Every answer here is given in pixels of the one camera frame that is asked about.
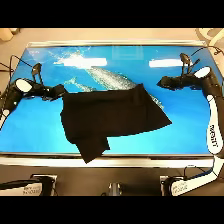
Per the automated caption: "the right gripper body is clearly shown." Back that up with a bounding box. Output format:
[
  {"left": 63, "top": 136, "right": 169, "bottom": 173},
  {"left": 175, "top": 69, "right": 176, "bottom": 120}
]
[{"left": 156, "top": 75, "right": 184, "bottom": 91}]

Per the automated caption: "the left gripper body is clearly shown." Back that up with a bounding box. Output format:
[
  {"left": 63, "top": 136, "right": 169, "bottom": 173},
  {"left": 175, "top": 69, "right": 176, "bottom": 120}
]
[{"left": 41, "top": 83, "right": 68, "bottom": 101}]

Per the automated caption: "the black garment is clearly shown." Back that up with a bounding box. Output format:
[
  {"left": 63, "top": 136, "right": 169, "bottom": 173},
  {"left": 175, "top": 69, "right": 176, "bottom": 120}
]
[{"left": 59, "top": 83, "right": 173, "bottom": 165}]

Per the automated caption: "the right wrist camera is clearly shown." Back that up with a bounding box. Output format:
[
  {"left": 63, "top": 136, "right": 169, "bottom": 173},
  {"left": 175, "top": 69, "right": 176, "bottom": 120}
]
[{"left": 179, "top": 52, "right": 201, "bottom": 78}]

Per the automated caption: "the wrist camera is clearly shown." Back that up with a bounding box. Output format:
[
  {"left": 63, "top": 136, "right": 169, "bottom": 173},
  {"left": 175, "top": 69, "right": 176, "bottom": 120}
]
[
  {"left": 31, "top": 62, "right": 44, "bottom": 85},
  {"left": 179, "top": 52, "right": 201, "bottom": 78}
]

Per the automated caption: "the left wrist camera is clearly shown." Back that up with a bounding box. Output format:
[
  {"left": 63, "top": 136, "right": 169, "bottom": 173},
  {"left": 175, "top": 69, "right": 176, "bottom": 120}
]
[{"left": 31, "top": 62, "right": 44, "bottom": 85}]

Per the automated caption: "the black cable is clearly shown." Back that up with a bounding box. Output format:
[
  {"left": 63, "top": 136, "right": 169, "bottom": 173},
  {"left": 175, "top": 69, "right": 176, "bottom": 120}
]
[
  {"left": 190, "top": 44, "right": 224, "bottom": 58},
  {"left": 8, "top": 54, "right": 35, "bottom": 74}
]

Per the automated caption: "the silver frame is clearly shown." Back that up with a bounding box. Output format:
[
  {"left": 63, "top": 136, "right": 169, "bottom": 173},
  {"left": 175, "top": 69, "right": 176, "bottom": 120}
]
[{"left": 0, "top": 151, "right": 224, "bottom": 197}]

